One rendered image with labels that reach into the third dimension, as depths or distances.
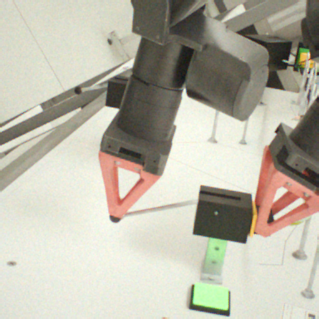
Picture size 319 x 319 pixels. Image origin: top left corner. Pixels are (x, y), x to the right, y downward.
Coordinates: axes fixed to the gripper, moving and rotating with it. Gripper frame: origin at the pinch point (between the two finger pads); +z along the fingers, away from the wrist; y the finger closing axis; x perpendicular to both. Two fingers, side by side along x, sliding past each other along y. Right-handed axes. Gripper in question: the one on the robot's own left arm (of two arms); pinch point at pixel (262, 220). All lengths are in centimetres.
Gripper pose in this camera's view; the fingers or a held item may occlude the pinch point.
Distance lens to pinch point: 69.9
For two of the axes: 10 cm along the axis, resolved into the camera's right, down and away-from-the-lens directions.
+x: -8.5, -5.1, -1.1
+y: 0.6, -2.9, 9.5
